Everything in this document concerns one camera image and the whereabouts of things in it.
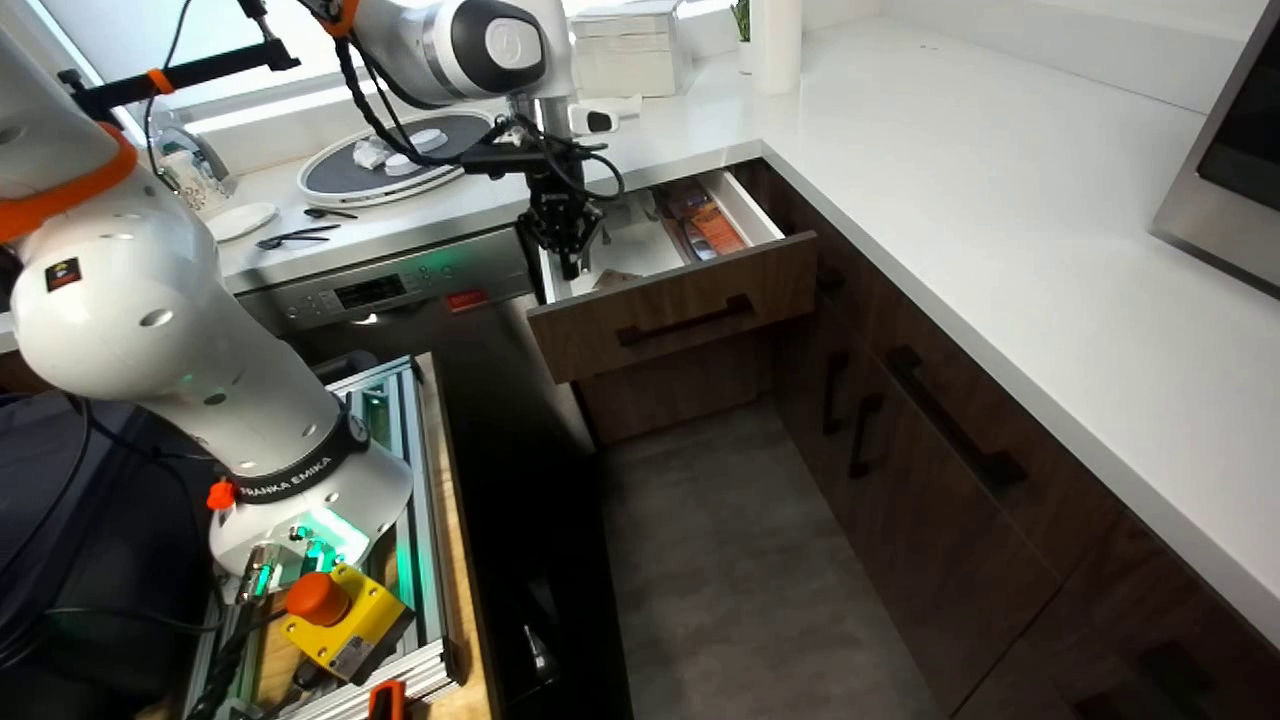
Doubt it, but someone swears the stainless steel dishwasher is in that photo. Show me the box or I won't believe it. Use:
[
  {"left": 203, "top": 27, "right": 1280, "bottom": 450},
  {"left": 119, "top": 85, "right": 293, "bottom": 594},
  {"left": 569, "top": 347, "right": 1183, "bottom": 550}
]
[{"left": 235, "top": 224, "right": 633, "bottom": 720}]

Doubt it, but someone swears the orange clamp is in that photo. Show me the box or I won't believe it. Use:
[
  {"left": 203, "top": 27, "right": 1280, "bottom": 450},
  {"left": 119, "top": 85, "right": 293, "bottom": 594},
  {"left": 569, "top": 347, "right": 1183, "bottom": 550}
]
[{"left": 366, "top": 676, "right": 417, "bottom": 720}]

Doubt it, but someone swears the dark wooden cabinet unit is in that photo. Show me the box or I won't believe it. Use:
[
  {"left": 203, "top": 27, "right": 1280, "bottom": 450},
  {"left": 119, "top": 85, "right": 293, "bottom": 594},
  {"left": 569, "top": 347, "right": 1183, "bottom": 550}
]
[{"left": 762, "top": 156, "right": 1280, "bottom": 720}]

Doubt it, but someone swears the black clamp bar with orange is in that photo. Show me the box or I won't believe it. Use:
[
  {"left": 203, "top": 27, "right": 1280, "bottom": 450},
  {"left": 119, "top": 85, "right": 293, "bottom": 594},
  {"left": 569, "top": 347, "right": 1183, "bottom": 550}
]
[{"left": 57, "top": 0, "right": 306, "bottom": 119}]

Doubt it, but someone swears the stainless steel microwave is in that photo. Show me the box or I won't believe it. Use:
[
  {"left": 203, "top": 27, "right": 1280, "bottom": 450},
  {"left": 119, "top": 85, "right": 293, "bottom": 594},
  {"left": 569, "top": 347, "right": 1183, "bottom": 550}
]
[{"left": 1148, "top": 0, "right": 1280, "bottom": 303}]

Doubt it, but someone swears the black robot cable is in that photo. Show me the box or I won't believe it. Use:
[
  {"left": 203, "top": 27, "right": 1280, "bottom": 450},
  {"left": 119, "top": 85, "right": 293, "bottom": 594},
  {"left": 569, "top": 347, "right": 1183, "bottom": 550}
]
[{"left": 329, "top": 35, "right": 633, "bottom": 210}]

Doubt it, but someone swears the small white round dish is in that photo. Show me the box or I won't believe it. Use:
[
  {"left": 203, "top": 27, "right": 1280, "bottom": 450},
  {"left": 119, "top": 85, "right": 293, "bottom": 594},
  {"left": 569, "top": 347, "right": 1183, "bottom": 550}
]
[{"left": 200, "top": 195, "right": 286, "bottom": 249}]

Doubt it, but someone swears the round grey tray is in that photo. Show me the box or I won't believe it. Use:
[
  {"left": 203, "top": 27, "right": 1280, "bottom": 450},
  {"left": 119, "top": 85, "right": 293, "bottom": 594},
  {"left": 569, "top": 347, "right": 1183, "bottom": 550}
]
[{"left": 293, "top": 107, "right": 504, "bottom": 210}]

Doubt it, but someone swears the yellow emergency stop box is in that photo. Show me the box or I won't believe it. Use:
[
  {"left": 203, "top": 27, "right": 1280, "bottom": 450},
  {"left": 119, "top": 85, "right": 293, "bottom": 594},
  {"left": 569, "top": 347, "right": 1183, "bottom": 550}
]
[{"left": 276, "top": 559, "right": 412, "bottom": 685}]

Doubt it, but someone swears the brown wooden drawer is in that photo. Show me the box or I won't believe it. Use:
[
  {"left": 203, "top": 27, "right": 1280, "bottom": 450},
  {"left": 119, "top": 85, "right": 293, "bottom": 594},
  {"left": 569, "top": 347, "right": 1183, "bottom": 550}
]
[{"left": 524, "top": 163, "right": 825, "bottom": 387}]

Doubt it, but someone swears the thin black wire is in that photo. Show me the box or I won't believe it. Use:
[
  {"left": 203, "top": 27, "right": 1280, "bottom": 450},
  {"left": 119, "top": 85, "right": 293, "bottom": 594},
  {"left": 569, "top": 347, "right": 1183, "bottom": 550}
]
[{"left": 140, "top": 0, "right": 200, "bottom": 193}]

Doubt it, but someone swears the white paper towel roll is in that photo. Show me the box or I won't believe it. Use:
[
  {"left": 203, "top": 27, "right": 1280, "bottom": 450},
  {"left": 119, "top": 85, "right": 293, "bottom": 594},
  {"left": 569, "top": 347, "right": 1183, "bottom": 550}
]
[{"left": 748, "top": 0, "right": 810, "bottom": 100}]

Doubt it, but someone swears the orange packet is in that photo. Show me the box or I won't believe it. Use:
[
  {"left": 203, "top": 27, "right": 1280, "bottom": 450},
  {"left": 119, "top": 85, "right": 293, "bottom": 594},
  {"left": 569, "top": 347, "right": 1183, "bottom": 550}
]
[{"left": 684, "top": 195, "right": 751, "bottom": 266}]

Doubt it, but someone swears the white paper sheet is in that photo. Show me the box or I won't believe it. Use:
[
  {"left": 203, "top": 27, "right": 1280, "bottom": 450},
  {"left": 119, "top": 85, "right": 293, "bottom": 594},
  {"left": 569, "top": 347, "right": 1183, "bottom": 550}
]
[{"left": 583, "top": 206, "right": 695, "bottom": 293}]

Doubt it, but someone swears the window with white frame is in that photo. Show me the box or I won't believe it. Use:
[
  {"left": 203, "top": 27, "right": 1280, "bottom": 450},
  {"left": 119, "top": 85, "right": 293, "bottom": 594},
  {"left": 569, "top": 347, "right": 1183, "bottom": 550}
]
[{"left": 23, "top": 0, "right": 751, "bottom": 135}]

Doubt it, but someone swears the dark blue fabric cover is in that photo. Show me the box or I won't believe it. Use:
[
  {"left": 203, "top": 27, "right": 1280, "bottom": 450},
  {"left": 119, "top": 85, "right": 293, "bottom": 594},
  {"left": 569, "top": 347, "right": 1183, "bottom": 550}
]
[{"left": 0, "top": 387, "right": 231, "bottom": 720}]

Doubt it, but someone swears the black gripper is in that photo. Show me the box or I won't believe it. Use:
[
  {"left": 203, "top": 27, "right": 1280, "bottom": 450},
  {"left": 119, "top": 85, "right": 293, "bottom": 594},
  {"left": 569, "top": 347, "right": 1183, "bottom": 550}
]
[{"left": 515, "top": 127, "right": 600, "bottom": 293}]

